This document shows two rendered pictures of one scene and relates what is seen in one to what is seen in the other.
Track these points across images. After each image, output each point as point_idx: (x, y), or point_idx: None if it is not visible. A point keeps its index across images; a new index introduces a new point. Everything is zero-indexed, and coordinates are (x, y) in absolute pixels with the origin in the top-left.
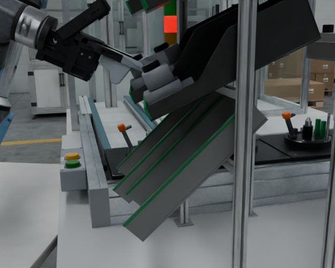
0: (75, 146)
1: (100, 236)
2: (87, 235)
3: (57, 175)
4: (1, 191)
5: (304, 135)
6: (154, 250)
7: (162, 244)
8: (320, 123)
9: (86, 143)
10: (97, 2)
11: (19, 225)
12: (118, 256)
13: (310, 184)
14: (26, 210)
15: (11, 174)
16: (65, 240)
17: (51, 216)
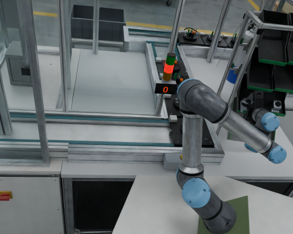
0: (99, 166)
1: (225, 163)
2: (225, 166)
3: (157, 176)
4: (177, 201)
5: (178, 82)
6: (234, 150)
7: (230, 147)
8: (178, 74)
9: (156, 151)
10: (263, 94)
11: (216, 189)
12: (238, 159)
13: None
14: None
15: (149, 199)
16: (229, 173)
17: (209, 178)
